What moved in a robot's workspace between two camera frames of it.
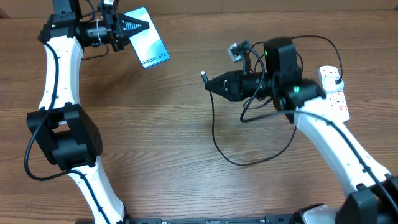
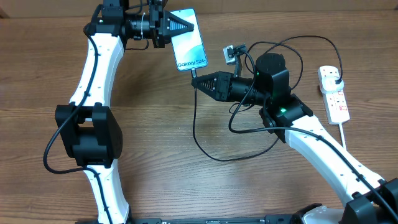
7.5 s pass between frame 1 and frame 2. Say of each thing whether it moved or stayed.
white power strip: stayed
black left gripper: moved
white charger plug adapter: stayed
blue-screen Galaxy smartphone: moved
